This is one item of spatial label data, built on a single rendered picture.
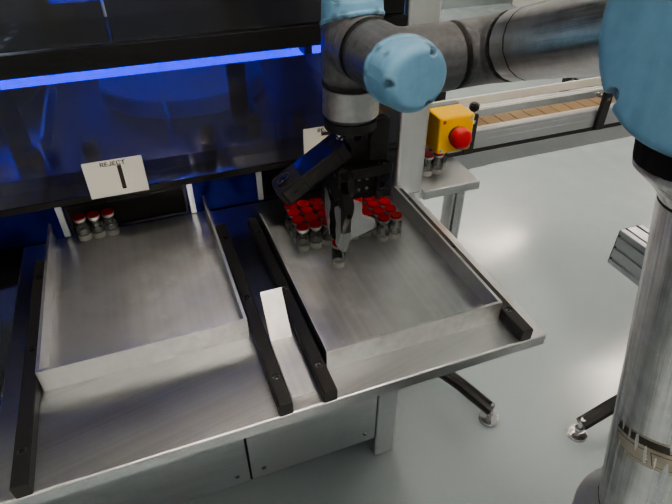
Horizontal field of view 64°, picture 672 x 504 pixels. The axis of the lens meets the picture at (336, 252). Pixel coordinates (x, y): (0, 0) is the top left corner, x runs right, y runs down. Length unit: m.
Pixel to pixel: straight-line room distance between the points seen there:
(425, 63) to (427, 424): 1.34
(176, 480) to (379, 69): 1.14
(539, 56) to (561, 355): 1.58
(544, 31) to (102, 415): 0.63
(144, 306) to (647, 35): 0.71
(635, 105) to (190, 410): 0.57
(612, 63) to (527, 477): 1.51
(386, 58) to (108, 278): 0.56
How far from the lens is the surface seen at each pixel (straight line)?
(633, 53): 0.29
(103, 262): 0.95
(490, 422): 1.78
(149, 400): 0.72
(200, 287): 0.85
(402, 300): 0.80
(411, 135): 0.99
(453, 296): 0.82
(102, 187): 0.89
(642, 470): 0.41
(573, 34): 0.54
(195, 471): 1.45
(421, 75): 0.58
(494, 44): 0.62
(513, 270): 2.36
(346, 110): 0.69
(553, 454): 1.79
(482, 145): 1.24
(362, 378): 0.70
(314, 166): 0.72
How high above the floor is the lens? 1.42
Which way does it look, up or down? 37 degrees down
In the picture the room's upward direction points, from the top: straight up
